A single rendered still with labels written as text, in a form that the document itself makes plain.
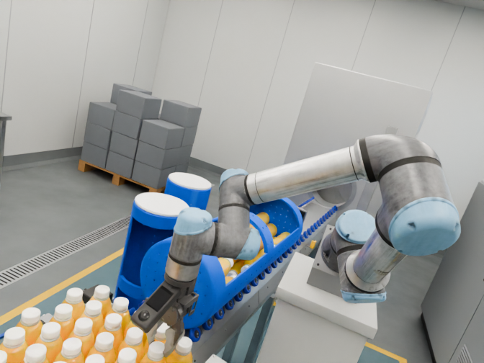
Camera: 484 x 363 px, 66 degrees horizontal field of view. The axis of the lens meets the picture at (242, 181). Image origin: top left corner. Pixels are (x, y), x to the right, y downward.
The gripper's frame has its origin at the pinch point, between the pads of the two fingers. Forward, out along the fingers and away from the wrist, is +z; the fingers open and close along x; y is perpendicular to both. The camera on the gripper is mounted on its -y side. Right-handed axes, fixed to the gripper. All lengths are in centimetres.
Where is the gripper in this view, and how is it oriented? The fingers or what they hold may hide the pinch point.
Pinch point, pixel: (157, 348)
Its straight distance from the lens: 98.5
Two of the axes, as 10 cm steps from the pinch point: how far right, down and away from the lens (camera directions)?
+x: -8.6, -3.5, 3.8
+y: 4.5, -1.3, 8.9
